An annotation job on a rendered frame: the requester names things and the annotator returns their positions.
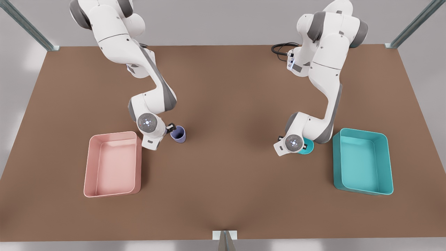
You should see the teal plastic box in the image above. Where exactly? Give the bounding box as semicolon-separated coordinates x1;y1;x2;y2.
332;128;394;196

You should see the black cable loop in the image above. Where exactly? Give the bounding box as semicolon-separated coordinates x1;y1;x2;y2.
271;43;301;58

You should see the teal bowl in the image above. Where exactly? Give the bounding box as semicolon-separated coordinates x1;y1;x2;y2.
298;137;314;155

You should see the silver frame post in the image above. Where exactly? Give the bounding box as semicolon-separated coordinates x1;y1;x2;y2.
385;0;446;48
0;0;60;52
213;230;238;251

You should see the purple cup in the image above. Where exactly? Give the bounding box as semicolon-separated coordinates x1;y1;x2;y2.
170;125;186;144

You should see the pink plastic box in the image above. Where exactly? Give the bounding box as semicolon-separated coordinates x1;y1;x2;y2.
84;131;142;198

